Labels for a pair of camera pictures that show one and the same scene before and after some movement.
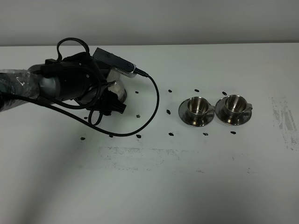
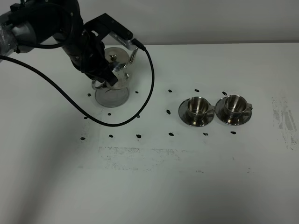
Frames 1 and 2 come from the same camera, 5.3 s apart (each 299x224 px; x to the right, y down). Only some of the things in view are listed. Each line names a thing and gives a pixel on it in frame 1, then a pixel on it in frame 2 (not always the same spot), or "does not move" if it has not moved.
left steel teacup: (199, 107) does not move
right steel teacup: (236, 105) does not move
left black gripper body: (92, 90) to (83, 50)
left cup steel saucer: (183, 115) does not move
